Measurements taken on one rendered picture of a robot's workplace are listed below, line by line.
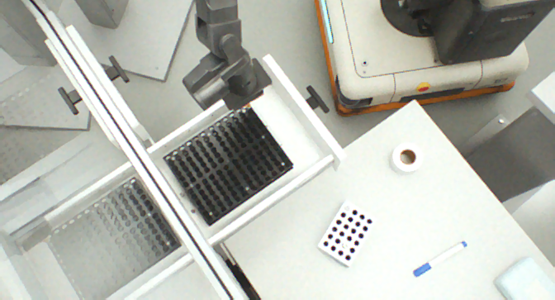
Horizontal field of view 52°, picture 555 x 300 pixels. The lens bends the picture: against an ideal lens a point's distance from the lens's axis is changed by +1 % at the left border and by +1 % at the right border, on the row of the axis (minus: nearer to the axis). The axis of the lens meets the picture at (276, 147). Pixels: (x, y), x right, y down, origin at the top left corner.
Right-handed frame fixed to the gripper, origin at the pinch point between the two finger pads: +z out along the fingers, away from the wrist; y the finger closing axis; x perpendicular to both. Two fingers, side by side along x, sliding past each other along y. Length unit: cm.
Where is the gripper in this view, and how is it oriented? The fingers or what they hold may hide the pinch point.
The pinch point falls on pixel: (247, 98)
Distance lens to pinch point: 120.5
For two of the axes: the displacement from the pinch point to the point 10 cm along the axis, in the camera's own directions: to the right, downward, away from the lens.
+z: 0.6, 2.7, 9.6
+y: 8.3, -5.4, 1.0
